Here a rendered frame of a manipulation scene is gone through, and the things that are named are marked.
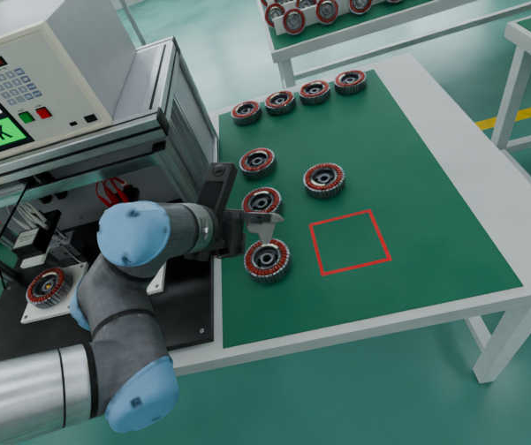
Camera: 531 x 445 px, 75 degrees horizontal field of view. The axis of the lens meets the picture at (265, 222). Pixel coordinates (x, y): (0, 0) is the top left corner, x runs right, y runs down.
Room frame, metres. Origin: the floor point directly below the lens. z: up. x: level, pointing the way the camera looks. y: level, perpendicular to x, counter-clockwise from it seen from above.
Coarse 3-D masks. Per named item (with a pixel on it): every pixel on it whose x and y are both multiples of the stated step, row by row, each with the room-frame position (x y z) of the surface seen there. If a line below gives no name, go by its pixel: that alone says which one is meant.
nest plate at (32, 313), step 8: (80, 264) 0.73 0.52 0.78; (88, 264) 0.73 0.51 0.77; (72, 272) 0.71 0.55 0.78; (80, 272) 0.70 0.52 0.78; (72, 288) 0.65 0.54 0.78; (64, 296) 0.64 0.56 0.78; (64, 304) 0.61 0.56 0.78; (32, 312) 0.63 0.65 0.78; (40, 312) 0.62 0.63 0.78; (48, 312) 0.61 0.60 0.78; (56, 312) 0.60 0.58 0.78; (64, 312) 0.59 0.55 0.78; (24, 320) 0.61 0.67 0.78; (32, 320) 0.60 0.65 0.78; (40, 320) 0.60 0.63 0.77
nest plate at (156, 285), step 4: (164, 264) 0.61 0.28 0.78; (164, 268) 0.60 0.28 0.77; (160, 272) 0.59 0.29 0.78; (164, 272) 0.59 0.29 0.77; (156, 276) 0.58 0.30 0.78; (160, 276) 0.57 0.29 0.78; (156, 280) 0.57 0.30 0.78; (160, 280) 0.56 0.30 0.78; (152, 284) 0.56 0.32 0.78; (156, 284) 0.55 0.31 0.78; (160, 284) 0.55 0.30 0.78; (148, 288) 0.55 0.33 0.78; (152, 288) 0.55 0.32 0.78; (156, 288) 0.54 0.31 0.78; (160, 288) 0.54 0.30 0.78; (148, 292) 0.54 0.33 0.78; (152, 292) 0.54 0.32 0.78; (156, 292) 0.54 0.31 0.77
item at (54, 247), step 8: (72, 232) 0.82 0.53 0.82; (56, 240) 0.82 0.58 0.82; (64, 240) 0.80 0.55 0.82; (72, 240) 0.80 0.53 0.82; (80, 240) 0.82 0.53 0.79; (56, 248) 0.79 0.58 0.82; (72, 248) 0.78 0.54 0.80; (80, 248) 0.79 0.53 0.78; (56, 256) 0.79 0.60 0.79; (64, 256) 0.79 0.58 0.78
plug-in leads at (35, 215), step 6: (24, 204) 0.83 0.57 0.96; (30, 204) 0.82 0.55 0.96; (18, 210) 0.80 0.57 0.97; (30, 210) 0.84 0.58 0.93; (36, 210) 0.81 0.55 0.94; (12, 216) 0.80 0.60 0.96; (24, 216) 0.79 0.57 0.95; (30, 216) 0.82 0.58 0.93; (36, 216) 0.84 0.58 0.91; (42, 216) 0.81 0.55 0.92; (18, 222) 0.79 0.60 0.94; (30, 222) 0.79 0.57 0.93; (36, 222) 0.82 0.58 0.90; (42, 222) 0.79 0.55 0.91; (30, 228) 0.80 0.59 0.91
